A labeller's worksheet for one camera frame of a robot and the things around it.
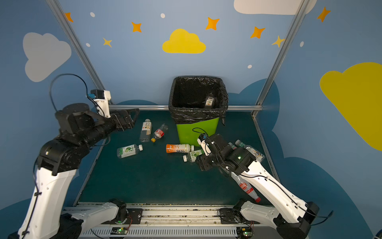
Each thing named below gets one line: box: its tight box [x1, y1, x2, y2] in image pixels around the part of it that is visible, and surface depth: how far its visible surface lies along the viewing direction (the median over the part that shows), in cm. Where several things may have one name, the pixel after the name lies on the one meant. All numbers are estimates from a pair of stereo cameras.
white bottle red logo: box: [230, 171, 262, 203], surface depth 82 cm
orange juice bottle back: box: [165, 143, 195, 154], surface depth 98 cm
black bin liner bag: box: [168, 75, 229, 126], surface depth 87 cm
